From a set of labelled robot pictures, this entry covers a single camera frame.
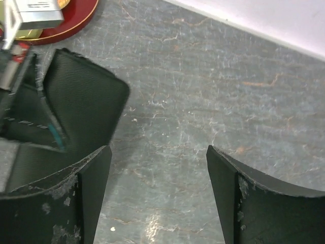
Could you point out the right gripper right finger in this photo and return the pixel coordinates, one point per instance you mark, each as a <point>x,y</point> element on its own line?
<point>254,207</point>

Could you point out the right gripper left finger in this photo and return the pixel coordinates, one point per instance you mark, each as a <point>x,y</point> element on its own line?
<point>63,207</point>

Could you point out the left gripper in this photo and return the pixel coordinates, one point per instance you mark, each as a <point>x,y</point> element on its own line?
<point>26,116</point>

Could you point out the black tool case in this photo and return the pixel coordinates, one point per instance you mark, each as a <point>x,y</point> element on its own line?
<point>88,101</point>

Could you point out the pale green cup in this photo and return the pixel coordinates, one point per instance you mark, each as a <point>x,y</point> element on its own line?
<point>28,34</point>

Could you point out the red round tray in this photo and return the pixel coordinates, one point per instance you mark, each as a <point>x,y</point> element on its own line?
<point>77,14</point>

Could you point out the orange woven mat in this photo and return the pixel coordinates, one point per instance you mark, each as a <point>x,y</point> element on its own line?
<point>63,3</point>

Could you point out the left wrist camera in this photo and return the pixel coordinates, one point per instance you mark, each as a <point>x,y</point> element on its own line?
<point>29,15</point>

